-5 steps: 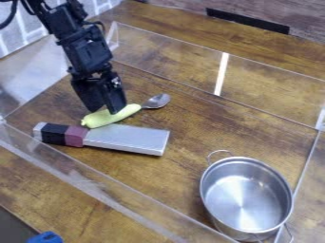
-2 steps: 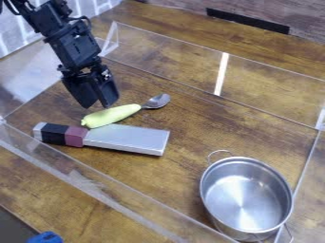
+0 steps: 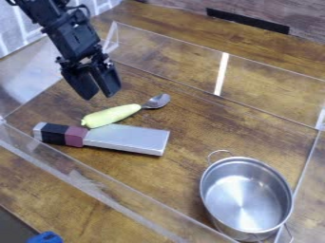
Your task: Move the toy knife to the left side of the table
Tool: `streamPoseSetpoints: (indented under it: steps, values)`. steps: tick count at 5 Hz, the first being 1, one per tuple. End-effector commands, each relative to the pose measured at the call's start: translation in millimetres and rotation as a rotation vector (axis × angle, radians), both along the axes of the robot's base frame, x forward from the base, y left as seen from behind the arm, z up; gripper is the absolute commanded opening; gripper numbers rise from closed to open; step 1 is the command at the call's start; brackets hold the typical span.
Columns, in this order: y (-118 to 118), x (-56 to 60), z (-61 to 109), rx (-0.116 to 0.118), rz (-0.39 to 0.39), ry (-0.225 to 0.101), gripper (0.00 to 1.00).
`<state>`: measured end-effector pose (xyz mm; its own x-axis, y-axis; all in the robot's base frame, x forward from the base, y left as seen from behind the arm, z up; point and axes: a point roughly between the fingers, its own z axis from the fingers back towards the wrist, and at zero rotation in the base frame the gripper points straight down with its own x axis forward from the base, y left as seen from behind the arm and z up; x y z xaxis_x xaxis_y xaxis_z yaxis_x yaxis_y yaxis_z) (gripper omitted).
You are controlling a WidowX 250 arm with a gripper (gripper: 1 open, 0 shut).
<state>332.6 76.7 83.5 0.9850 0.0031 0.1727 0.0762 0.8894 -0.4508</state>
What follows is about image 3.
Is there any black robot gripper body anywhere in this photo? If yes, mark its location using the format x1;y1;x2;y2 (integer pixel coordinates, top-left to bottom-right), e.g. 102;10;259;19
39;9;113;74

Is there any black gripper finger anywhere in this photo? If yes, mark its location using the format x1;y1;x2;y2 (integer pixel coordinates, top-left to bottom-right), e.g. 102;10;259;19
62;68;99;101
91;63;121;98

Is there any spoon with yellow handle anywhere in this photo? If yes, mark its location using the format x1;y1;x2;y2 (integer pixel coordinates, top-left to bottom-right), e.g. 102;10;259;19
82;94;170;128

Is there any toy cleaver knife grey blade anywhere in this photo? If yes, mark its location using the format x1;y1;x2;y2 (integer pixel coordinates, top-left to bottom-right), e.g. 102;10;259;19
34;121;170;156

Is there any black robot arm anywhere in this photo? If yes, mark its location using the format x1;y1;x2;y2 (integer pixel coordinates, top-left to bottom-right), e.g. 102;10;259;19
6;0;121;101

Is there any black strip on table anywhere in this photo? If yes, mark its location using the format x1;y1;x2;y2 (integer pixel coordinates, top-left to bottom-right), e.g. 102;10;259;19
206;8;289;34

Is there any stainless steel pot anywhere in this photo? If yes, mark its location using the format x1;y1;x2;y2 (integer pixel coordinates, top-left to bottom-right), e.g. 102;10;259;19
200;150;293;243

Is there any blue object at bottom edge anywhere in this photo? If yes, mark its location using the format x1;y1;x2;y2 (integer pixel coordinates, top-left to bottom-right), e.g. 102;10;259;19
26;232;63;243

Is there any clear acrylic enclosure wall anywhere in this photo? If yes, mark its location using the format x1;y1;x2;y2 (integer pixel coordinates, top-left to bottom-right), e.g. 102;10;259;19
0;22;325;243

